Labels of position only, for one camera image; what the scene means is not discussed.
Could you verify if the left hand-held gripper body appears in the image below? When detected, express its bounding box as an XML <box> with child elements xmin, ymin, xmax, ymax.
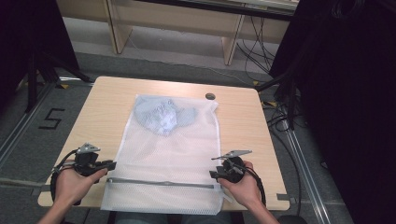
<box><xmin>74</xmin><ymin>142</ymin><xmax>102</xmax><ymax>177</ymax></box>

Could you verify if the person's left hand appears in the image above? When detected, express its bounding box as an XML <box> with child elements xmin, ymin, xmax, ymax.
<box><xmin>54</xmin><ymin>160</ymin><xmax>108</xmax><ymax>208</ymax></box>

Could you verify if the grey table edge bracket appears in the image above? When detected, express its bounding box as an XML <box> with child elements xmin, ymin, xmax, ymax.
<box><xmin>276</xmin><ymin>192</ymin><xmax>297</xmax><ymax>205</ymax></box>

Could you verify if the light wooden shelf unit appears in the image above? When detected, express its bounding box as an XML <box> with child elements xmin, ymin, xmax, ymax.
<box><xmin>55</xmin><ymin>0</ymin><xmax>301</xmax><ymax>66</ymax></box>

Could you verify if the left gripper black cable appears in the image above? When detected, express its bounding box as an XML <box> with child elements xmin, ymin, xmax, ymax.
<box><xmin>49</xmin><ymin>148</ymin><xmax>79</xmax><ymax>203</ymax></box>

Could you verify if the white mesh laundry bag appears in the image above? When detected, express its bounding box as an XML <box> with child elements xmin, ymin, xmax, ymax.
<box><xmin>100</xmin><ymin>93</ymin><xmax>225</xmax><ymax>217</ymax></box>

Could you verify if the grey garment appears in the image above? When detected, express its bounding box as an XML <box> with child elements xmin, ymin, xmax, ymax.
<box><xmin>133</xmin><ymin>95</ymin><xmax>199</xmax><ymax>136</ymax></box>

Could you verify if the metal floor rail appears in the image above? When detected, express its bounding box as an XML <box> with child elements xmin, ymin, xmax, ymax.
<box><xmin>284</xmin><ymin>128</ymin><xmax>332</xmax><ymax>224</ymax></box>
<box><xmin>0</xmin><ymin>82</ymin><xmax>55</xmax><ymax>167</ymax></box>

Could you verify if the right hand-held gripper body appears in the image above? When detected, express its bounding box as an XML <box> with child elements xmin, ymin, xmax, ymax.
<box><xmin>211</xmin><ymin>149</ymin><xmax>253</xmax><ymax>183</ymax></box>

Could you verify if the black metal stand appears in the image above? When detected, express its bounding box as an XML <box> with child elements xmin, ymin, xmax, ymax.
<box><xmin>255</xmin><ymin>69</ymin><xmax>302</xmax><ymax>131</ymax></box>
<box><xmin>23</xmin><ymin>50</ymin><xmax>92</xmax><ymax>114</ymax></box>

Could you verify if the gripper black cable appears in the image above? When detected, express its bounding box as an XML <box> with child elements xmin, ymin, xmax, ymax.
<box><xmin>49</xmin><ymin>148</ymin><xmax>79</xmax><ymax>203</ymax></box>
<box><xmin>237</xmin><ymin>164</ymin><xmax>268</xmax><ymax>207</ymax></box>

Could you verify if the person's right hand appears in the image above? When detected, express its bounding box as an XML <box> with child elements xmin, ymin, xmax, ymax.
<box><xmin>219</xmin><ymin>160</ymin><xmax>264</xmax><ymax>210</ymax></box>

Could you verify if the black curtain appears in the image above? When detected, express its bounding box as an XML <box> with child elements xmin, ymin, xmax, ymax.
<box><xmin>269</xmin><ymin>0</ymin><xmax>396</xmax><ymax>224</ymax></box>
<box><xmin>0</xmin><ymin>0</ymin><xmax>80</xmax><ymax>108</ymax></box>

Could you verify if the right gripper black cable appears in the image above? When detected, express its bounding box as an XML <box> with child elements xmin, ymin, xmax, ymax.
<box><xmin>237</xmin><ymin>164</ymin><xmax>268</xmax><ymax>207</ymax></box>

